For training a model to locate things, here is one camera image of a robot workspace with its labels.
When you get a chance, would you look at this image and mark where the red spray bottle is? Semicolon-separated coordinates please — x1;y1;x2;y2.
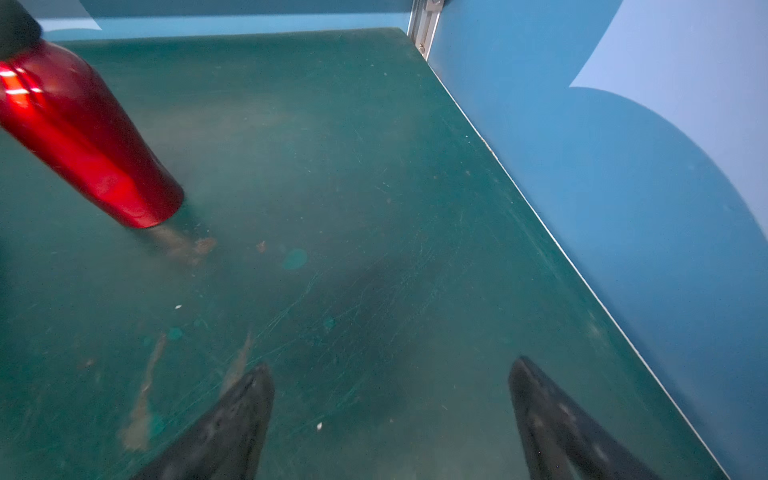
0;0;186;230

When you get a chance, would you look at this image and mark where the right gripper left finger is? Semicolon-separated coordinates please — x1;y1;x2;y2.
133;362;275;480

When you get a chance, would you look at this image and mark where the aluminium rail frame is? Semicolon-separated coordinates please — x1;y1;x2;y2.
407;0;445;60

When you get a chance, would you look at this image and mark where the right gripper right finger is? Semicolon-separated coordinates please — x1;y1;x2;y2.
508;356;659;479

